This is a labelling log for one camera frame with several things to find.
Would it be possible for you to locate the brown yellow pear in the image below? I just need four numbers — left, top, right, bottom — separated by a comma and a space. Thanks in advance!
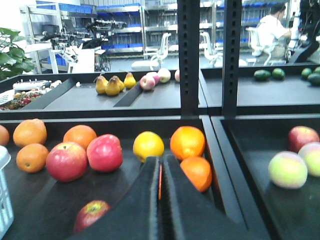
105, 75, 125, 96
93, 74, 109, 95

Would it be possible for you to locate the orange with bumpy top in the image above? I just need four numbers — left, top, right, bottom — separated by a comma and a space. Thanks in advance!
0, 125, 10, 146

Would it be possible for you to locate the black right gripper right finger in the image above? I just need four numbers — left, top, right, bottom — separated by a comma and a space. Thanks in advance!
162, 155, 250, 240

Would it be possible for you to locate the small orange right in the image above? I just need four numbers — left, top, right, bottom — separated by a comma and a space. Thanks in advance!
180, 156, 213, 193

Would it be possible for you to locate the metal storage rack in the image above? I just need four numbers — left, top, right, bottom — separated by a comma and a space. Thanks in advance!
94, 0, 296, 55

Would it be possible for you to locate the red apple right bin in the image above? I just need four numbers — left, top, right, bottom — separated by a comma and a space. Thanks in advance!
288, 125, 320, 153

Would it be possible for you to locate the pale apple upper middle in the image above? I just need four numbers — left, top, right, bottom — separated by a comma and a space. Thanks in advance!
157, 68, 171, 83

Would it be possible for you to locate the brown yellow pear middle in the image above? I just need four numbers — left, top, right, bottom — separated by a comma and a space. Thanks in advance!
105, 75, 125, 96

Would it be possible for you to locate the peach right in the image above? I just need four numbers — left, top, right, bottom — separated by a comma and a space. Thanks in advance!
298, 142, 320, 178

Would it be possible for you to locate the yellow pear right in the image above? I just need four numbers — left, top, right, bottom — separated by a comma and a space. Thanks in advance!
123, 72, 137, 89

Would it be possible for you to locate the light blue plastic basket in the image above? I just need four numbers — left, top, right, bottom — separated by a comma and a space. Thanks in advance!
0, 145, 14, 239

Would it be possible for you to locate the orange far left upper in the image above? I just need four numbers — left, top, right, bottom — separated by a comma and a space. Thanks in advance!
13, 118, 48, 148

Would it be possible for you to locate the brown yellow pear left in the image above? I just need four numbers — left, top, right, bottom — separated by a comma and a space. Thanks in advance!
93, 74, 109, 95

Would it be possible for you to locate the potted green plant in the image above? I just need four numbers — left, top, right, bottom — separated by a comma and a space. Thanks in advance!
0, 27, 35, 81

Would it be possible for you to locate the large orange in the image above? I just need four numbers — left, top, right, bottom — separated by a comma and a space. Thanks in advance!
170, 125, 206, 161

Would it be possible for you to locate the pink red apple left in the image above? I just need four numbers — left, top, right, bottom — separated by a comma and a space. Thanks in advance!
46, 142, 89, 183

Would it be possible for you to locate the white office chair left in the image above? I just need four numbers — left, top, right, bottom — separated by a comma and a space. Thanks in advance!
131, 32, 172, 71

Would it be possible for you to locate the peach left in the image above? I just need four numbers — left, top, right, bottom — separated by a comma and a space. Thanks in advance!
268, 151, 308, 190

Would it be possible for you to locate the yellow orange fruit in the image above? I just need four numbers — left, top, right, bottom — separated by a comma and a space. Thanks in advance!
132, 131, 165, 163

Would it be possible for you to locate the orange far left lower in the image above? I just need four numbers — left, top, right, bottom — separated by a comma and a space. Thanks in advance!
16, 143, 49, 173

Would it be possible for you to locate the pink apple upper right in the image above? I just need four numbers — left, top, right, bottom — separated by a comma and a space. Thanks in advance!
174, 69, 180, 83

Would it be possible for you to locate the red apple right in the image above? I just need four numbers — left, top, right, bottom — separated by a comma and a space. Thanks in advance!
86, 134, 123, 173

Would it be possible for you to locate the dark red apple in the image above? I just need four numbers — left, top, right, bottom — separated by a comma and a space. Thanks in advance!
73, 199, 111, 234

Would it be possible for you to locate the orange behind apples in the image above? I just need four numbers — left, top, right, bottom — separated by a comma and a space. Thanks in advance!
63, 124, 98, 150

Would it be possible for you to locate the seated person white shirt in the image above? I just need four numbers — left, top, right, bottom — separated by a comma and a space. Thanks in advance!
257, 3, 292, 59

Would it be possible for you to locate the peach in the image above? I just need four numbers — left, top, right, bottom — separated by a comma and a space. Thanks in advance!
298, 142, 320, 178
268, 151, 308, 190

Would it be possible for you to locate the white office chair middle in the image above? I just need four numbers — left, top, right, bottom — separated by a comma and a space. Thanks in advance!
199, 31, 248, 68

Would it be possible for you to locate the black wooden produce stand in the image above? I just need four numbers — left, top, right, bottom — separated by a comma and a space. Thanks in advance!
0, 0, 320, 240

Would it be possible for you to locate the white game controller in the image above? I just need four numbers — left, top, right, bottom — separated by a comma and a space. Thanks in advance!
12, 80, 52, 91

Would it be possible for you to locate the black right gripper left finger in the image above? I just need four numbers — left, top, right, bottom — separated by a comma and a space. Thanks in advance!
69, 156, 161, 240

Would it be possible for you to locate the white office chair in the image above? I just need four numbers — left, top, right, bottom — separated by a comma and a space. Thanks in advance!
131, 32, 172, 71
199, 31, 248, 68

